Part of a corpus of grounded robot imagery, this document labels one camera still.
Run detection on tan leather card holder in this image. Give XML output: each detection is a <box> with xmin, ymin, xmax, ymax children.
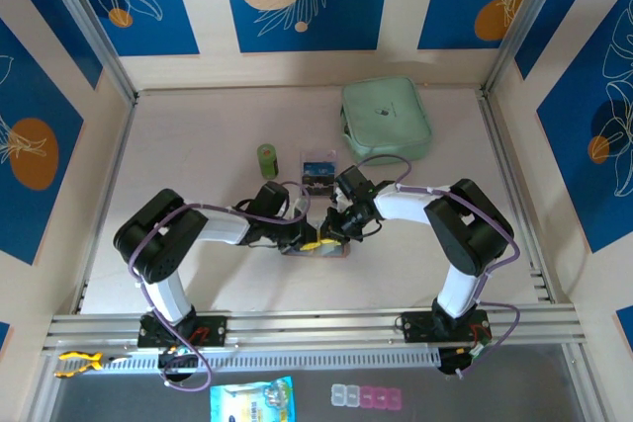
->
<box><xmin>279</xmin><ymin>238</ymin><xmax>351</xmax><ymax>260</ymax></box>

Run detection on blue credit card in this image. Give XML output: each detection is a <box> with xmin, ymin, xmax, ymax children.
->
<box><xmin>303</xmin><ymin>161</ymin><xmax>338</xmax><ymax>177</ymax></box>

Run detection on white VIP credit card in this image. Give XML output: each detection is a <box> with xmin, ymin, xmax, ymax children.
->
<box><xmin>303</xmin><ymin>148</ymin><xmax>339</xmax><ymax>164</ymax></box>

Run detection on green cylindrical can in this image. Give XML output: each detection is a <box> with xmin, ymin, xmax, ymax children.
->
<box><xmin>255</xmin><ymin>143</ymin><xmax>281</xmax><ymax>181</ymax></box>

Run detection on mint green zip pouch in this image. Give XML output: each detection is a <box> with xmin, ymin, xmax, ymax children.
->
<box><xmin>338</xmin><ymin>76</ymin><xmax>434</xmax><ymax>164</ymax></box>

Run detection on blue snack packet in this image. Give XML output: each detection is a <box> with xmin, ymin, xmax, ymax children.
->
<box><xmin>209</xmin><ymin>376</ymin><xmax>299</xmax><ymax>422</ymax></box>

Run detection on yellow black pliers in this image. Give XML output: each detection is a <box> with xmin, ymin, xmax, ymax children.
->
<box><xmin>54</xmin><ymin>350</ymin><xmax>133</xmax><ymax>380</ymax></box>

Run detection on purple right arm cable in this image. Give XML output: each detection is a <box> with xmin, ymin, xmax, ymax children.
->
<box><xmin>355</xmin><ymin>154</ymin><xmax>520</xmax><ymax>380</ymax></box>

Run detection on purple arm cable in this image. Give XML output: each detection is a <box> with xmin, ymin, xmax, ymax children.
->
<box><xmin>128</xmin><ymin>179</ymin><xmax>313</xmax><ymax>393</ymax></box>
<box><xmin>355</xmin><ymin>154</ymin><xmax>520</xmax><ymax>380</ymax></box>

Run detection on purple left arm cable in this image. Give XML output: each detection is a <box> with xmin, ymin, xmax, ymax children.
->
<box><xmin>128</xmin><ymin>179</ymin><xmax>313</xmax><ymax>393</ymax></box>

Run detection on aluminium mounting rail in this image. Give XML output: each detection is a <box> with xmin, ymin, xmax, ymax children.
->
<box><xmin>42</xmin><ymin>305</ymin><xmax>588</xmax><ymax>357</ymax></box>

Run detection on slotted grey cable duct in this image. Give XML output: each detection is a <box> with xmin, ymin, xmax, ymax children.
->
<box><xmin>42</xmin><ymin>346</ymin><xmax>441</xmax><ymax>377</ymax></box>

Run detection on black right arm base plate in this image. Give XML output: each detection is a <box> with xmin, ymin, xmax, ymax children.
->
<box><xmin>400</xmin><ymin>309</ymin><xmax>492</xmax><ymax>344</ymax></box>

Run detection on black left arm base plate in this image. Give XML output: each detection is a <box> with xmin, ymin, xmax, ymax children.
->
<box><xmin>136</xmin><ymin>313</ymin><xmax>228</xmax><ymax>349</ymax></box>

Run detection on aluminium table edge rail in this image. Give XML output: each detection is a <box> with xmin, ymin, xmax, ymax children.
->
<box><xmin>477</xmin><ymin>93</ymin><xmax>555</xmax><ymax>304</ymax></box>
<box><xmin>73</xmin><ymin>95</ymin><xmax>139</xmax><ymax>314</ymax></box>

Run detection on aluminium frame post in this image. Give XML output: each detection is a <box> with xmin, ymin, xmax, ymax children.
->
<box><xmin>37</xmin><ymin>0</ymin><xmax>139</xmax><ymax>105</ymax></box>
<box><xmin>482</xmin><ymin>0</ymin><xmax>568</xmax><ymax>97</ymax></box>

